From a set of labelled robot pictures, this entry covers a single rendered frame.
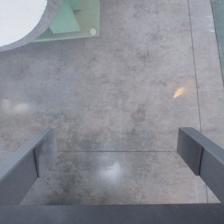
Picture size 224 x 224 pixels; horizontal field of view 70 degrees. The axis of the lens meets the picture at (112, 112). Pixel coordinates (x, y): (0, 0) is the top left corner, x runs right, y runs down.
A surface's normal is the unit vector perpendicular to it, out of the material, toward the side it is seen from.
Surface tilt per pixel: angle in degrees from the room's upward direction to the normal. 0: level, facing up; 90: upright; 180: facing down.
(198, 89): 0
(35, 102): 0
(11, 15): 90
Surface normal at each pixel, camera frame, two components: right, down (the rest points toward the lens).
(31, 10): 0.01, 0.99
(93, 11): -0.12, -0.16
